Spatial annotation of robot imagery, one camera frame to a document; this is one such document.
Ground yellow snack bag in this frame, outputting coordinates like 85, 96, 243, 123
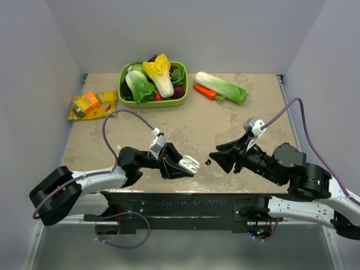
68, 92, 116, 121

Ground green lettuce in basket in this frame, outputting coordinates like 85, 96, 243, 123
125, 70, 157, 104

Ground napa cabbage on table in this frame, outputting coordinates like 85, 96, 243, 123
195, 71, 248, 105

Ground orange toy carrot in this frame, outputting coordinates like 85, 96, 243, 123
193, 84, 225, 104

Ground dark red grapes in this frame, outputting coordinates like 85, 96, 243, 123
147, 55, 158, 62

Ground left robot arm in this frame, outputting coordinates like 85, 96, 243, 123
29, 142, 200, 226

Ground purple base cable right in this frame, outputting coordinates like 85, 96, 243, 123
251, 216, 285, 242

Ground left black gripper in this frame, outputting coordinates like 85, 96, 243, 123
138, 142, 195, 179

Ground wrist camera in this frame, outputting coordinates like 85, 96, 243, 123
243, 117, 266, 151
149, 128, 167, 160

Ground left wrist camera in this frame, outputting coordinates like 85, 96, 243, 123
149, 128, 167, 160

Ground orange juice box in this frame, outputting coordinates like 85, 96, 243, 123
71, 92, 103, 118

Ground yellow napa cabbage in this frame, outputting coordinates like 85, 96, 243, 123
142, 53, 174, 98

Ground dark green leafy vegetable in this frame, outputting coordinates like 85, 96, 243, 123
170, 69, 185, 86

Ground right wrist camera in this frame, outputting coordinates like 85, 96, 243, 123
243, 117, 266, 151

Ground round green cabbage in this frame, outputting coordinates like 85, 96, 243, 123
127, 62, 146, 75

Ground green plastic basket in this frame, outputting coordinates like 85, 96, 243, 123
117, 61, 189, 109

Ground white earbud charging case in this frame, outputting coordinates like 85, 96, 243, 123
178, 156, 200, 174

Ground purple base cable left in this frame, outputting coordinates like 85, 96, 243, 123
94, 210, 152, 249

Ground purple onion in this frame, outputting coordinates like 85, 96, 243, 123
172, 85, 185, 100

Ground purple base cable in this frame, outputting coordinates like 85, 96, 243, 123
251, 216, 285, 242
94, 210, 152, 249

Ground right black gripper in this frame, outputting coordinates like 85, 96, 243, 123
208, 131, 284, 185

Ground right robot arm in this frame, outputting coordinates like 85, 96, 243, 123
209, 135, 359, 240

